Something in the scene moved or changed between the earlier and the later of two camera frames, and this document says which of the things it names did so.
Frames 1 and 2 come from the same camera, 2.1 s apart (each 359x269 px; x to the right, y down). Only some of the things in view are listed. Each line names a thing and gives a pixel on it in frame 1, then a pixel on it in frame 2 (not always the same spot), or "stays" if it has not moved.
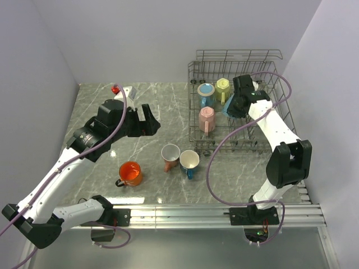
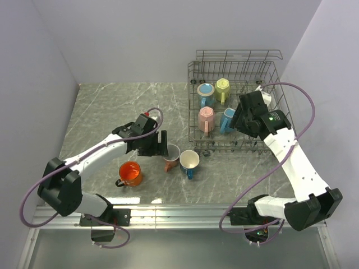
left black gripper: (148, 127) to (159, 148)
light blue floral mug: (224, 109) to (226, 120)
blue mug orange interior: (206, 92) stays
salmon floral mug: (170, 153) stays
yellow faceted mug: (222, 90) stays
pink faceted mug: (207, 119) stays
